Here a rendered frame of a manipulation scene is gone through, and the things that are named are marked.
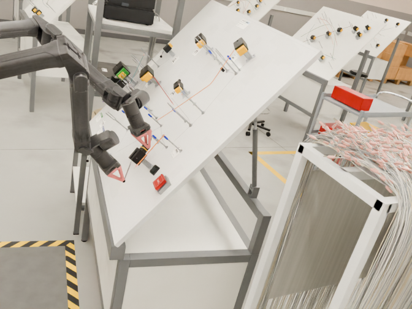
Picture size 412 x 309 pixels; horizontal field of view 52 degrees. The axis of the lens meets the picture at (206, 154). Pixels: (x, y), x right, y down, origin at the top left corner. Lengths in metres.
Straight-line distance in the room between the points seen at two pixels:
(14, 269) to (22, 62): 1.79
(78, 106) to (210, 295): 1.01
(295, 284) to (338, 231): 0.27
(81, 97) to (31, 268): 1.66
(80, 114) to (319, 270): 1.09
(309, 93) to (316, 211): 4.30
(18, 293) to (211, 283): 1.23
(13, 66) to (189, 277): 1.07
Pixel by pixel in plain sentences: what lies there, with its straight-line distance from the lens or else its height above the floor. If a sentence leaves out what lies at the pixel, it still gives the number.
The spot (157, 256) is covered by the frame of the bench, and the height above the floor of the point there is 0.80.
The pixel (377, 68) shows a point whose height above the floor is 0.63.
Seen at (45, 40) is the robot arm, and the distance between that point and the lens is 1.88.
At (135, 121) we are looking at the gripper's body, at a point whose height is 1.27.
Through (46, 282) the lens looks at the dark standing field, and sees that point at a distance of 2.77.
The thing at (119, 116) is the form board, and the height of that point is 1.03.
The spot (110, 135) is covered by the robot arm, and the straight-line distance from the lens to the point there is 1.62.
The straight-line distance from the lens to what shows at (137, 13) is 2.65.
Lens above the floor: 1.88
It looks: 24 degrees down
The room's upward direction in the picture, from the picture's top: 13 degrees clockwise
